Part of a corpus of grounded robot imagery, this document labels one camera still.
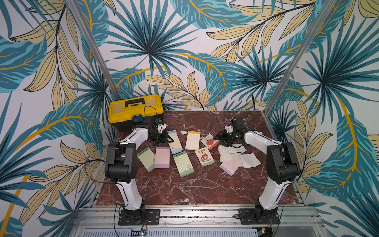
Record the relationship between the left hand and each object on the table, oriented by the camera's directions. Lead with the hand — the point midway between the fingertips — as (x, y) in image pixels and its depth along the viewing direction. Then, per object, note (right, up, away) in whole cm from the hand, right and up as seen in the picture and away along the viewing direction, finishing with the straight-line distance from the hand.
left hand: (171, 142), depth 91 cm
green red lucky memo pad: (+8, -13, -1) cm, 16 cm away
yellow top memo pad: (+14, 0, +12) cm, 18 cm away
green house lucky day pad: (-15, -10, +1) cm, 18 cm away
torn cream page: (+34, -7, +3) cm, 35 cm away
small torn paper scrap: (+7, +5, +16) cm, 18 cm away
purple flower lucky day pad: (-6, -10, +1) cm, 11 cm away
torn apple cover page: (+25, -1, +8) cm, 26 cm away
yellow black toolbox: (-29, +19, +6) cm, 35 cm away
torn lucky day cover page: (+21, -10, +4) cm, 24 cm away
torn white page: (+49, -12, 0) cm, 50 cm away
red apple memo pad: (+2, -3, +3) cm, 5 cm away
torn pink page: (+36, -15, -1) cm, 39 cm away
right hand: (+28, +1, +3) cm, 28 cm away
